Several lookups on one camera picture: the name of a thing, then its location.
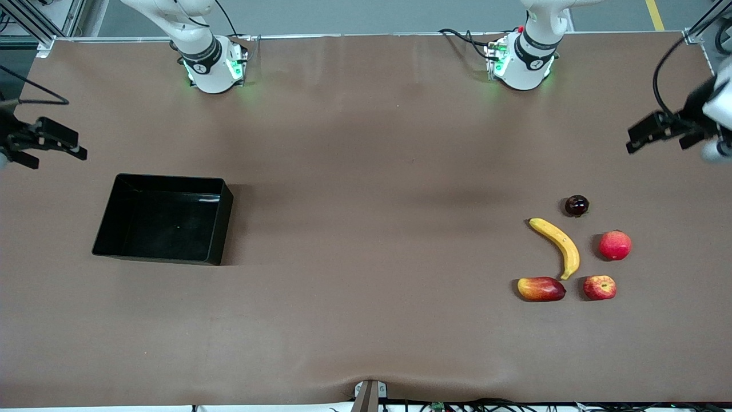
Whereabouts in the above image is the aluminium frame strut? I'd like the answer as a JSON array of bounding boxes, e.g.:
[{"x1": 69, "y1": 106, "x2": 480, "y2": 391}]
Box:
[
  {"x1": 683, "y1": 0, "x2": 732, "y2": 43},
  {"x1": 0, "y1": 0, "x2": 86, "y2": 52}
]

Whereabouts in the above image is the large table cover mat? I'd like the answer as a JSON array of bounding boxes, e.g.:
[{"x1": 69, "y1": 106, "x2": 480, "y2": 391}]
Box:
[{"x1": 0, "y1": 31, "x2": 732, "y2": 408}]

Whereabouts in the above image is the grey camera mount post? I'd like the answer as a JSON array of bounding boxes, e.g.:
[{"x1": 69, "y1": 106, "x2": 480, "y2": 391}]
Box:
[{"x1": 352, "y1": 379, "x2": 388, "y2": 412}]

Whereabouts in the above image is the black left arm base cable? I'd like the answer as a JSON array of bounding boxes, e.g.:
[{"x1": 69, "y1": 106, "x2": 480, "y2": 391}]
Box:
[{"x1": 439, "y1": 28, "x2": 498, "y2": 59}]

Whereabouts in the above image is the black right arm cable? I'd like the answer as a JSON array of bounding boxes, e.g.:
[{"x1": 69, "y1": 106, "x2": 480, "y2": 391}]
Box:
[{"x1": 214, "y1": 0, "x2": 242, "y2": 38}]

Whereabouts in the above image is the black plastic box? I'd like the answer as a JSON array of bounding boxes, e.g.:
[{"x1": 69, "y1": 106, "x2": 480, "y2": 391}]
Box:
[{"x1": 91, "y1": 173, "x2": 234, "y2": 266}]

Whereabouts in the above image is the red yellow apple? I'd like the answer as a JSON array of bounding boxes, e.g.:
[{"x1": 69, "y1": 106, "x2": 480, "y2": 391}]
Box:
[{"x1": 583, "y1": 275, "x2": 617, "y2": 301}]

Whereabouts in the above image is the yellow banana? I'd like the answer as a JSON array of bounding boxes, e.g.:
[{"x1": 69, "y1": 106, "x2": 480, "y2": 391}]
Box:
[{"x1": 527, "y1": 217, "x2": 580, "y2": 281}]

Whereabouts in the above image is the red yellow mango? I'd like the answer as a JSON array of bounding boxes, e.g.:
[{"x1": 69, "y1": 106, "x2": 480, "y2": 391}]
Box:
[{"x1": 517, "y1": 276, "x2": 567, "y2": 302}]

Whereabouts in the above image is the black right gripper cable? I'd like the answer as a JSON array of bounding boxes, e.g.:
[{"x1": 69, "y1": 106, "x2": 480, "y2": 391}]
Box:
[{"x1": 0, "y1": 65, "x2": 70, "y2": 106}]

